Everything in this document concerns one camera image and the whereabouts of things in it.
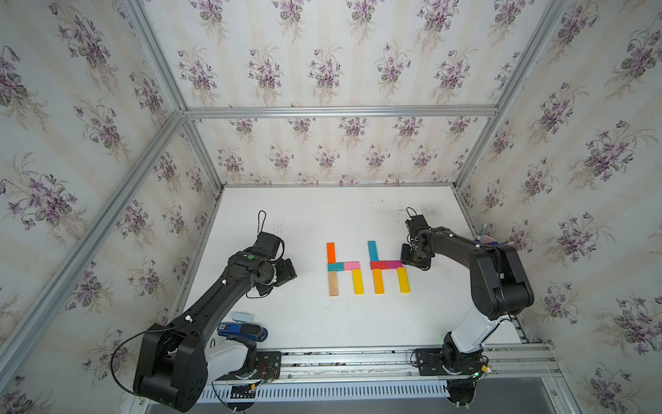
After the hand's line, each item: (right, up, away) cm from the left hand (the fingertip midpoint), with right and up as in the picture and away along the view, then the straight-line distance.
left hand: (289, 280), depth 83 cm
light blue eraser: (-15, -12, -2) cm, 19 cm away
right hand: (+44, +4, +13) cm, 46 cm away
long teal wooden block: (+30, +8, +15) cm, 35 cm away
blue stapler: (-13, -15, -4) cm, 20 cm away
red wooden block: (+31, +3, +11) cm, 33 cm away
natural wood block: (+15, -4, +6) cm, 16 cm away
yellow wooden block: (+23, -3, +8) cm, 25 cm away
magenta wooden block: (+37, +3, +11) cm, 39 cm away
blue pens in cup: (+65, +13, +5) cm, 67 cm away
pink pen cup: (+68, +12, +6) cm, 70 cm away
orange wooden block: (+14, +5, +13) cm, 20 cm away
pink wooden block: (+20, +2, +10) cm, 23 cm away
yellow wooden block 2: (+40, -2, +8) cm, 41 cm away
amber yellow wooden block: (+31, -3, +8) cm, 32 cm away
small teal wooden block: (+16, +2, +11) cm, 19 cm away
